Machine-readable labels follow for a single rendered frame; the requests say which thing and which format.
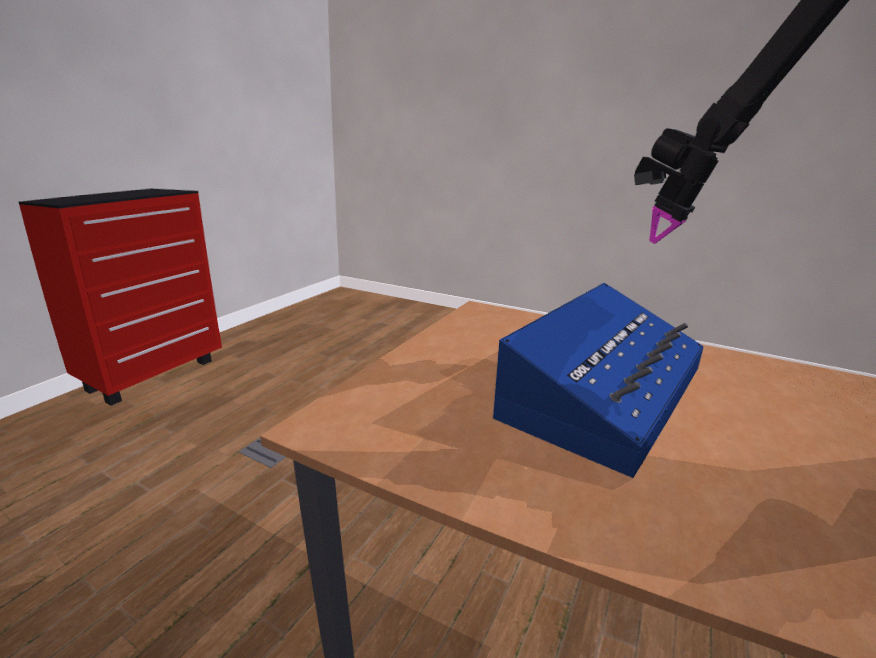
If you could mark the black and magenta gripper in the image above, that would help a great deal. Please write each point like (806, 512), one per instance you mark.
(677, 212)

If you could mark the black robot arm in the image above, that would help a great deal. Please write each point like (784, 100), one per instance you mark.
(740, 102)

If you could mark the blue switch panel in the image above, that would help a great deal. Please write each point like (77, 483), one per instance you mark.
(562, 377)

